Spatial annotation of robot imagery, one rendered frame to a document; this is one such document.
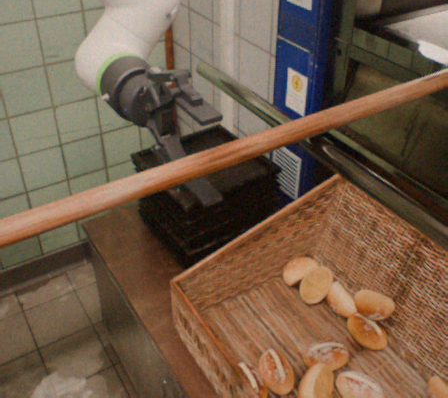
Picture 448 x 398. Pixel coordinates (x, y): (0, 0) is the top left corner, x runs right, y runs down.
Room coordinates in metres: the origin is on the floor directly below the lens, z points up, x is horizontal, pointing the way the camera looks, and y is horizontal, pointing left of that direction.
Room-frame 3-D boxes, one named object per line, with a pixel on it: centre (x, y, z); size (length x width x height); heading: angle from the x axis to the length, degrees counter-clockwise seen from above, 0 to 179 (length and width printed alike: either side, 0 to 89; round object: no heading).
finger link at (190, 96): (0.62, 0.05, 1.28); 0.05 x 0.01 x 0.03; 31
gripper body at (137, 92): (0.71, 0.10, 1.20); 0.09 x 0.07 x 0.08; 31
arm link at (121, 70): (0.78, 0.14, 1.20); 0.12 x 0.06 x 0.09; 121
